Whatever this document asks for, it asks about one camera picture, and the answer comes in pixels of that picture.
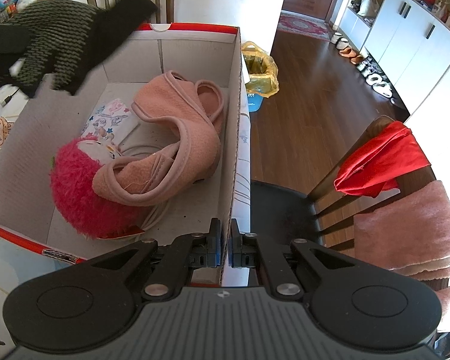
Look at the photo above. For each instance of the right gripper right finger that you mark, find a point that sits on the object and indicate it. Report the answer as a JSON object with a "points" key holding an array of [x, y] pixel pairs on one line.
{"points": [[241, 248]]}

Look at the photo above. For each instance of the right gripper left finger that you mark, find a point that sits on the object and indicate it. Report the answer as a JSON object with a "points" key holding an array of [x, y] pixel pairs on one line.
{"points": [[206, 251]]}

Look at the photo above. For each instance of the red and white cardboard box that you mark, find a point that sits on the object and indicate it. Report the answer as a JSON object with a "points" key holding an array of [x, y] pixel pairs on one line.
{"points": [[34, 237]]}

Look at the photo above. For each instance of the dark wooden chair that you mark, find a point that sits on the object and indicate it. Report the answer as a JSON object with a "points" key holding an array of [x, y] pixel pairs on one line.
{"points": [[286, 214]]}

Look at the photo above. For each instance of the pink fleece baby shoe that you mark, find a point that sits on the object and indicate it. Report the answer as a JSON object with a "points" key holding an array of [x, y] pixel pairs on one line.
{"points": [[194, 112]]}

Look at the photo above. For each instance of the pink fuzzy plush ball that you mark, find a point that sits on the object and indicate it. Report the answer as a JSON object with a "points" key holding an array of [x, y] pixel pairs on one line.
{"points": [[73, 169]]}

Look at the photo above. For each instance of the cartoon print tissue pack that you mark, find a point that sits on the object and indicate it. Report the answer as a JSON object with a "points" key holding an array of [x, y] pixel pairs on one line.
{"points": [[112, 122]]}

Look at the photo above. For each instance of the pink towel on chair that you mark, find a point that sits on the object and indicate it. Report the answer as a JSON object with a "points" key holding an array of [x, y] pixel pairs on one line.
{"points": [[410, 237]]}

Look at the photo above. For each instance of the blue bin with yellow bag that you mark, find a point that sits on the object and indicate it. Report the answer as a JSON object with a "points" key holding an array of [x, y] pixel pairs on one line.
{"points": [[262, 75]]}

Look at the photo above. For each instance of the red cloth on chair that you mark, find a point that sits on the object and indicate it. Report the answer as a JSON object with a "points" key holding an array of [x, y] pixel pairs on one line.
{"points": [[375, 166]]}

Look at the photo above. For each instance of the red patterned rug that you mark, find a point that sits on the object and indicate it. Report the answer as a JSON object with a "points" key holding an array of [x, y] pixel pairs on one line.
{"points": [[294, 23]]}

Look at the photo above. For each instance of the white tall cabinet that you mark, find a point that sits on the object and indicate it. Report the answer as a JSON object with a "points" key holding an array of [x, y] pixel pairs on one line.
{"points": [[409, 43]]}

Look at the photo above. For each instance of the white handbag on shelf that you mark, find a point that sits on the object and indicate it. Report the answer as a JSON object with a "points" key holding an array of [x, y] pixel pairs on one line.
{"points": [[368, 8]]}

